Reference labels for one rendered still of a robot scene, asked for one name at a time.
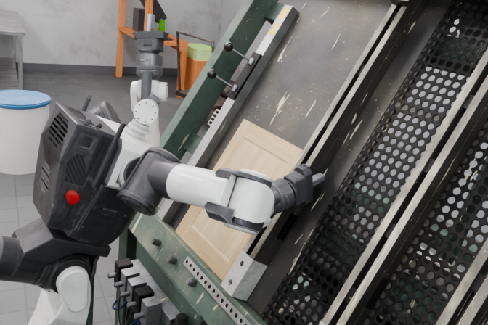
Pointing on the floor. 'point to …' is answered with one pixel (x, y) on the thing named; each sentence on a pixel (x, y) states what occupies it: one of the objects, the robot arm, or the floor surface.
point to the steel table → (9, 70)
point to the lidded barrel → (21, 129)
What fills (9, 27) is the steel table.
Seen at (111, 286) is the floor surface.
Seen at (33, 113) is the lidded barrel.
